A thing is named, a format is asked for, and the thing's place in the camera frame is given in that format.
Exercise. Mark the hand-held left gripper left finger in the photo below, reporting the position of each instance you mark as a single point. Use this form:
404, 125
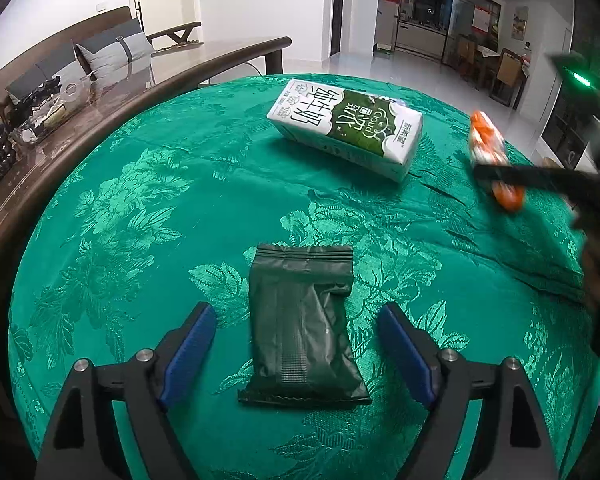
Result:
192, 347

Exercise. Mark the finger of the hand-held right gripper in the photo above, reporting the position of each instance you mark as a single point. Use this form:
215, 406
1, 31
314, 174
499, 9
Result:
530, 176

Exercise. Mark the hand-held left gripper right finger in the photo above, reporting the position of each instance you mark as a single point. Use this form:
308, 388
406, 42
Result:
402, 347

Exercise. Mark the orange and white wrapper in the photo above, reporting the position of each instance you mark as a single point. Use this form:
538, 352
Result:
487, 142

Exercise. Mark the dark green snack packet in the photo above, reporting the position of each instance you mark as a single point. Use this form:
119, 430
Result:
300, 325

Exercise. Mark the person's right hand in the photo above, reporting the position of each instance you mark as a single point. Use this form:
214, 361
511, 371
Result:
596, 275

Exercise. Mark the dark glass cabinet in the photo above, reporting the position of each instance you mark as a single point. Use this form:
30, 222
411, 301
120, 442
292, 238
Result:
565, 120

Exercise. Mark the wooden dining chair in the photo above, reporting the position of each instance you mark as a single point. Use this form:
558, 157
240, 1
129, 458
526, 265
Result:
467, 55
507, 74

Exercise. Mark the green floral tablecloth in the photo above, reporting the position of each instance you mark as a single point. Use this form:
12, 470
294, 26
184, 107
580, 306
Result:
205, 240

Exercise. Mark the dining table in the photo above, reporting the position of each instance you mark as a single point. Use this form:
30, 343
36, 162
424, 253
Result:
487, 52

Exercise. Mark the white and green milk carton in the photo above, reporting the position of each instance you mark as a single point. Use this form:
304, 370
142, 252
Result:
347, 127

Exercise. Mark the dark wooden table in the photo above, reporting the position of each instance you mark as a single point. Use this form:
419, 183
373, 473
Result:
105, 105

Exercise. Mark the clear plastic container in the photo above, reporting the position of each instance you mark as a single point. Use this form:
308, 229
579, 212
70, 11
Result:
45, 110

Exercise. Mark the light grey cushion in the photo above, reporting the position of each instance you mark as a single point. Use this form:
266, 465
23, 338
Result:
117, 50

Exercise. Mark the wooden sofa bench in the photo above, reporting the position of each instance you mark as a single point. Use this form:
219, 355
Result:
65, 30

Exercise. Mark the framed wall picture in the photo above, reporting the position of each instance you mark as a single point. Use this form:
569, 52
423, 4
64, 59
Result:
519, 22

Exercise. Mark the red and white wall calendar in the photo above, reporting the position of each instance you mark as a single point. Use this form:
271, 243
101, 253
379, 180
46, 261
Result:
480, 16

